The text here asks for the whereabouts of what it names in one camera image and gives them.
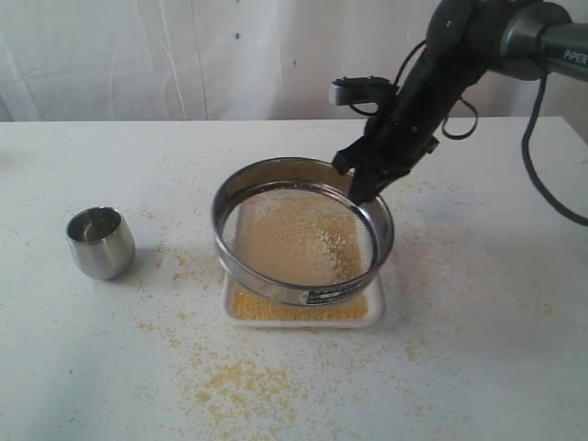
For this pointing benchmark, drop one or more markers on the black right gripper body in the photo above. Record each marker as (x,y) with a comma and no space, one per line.
(397,138)

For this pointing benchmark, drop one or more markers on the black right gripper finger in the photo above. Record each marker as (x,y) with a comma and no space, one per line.
(366,185)
(343,162)

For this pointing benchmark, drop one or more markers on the yellow and white grain mix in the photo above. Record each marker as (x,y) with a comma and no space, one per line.
(312,241)

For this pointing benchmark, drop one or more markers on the round steel mesh sieve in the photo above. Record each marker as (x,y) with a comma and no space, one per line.
(284,180)

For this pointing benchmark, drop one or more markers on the stainless steel cup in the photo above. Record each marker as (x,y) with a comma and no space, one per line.
(101,242)

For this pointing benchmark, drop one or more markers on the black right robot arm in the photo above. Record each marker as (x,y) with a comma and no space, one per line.
(464,40)

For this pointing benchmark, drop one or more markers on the white square plastic tray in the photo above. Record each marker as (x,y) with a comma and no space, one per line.
(376,308)

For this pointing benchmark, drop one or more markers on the white backdrop curtain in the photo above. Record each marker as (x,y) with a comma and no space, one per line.
(196,60)

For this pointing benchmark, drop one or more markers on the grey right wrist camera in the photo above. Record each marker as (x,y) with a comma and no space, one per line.
(349,91)

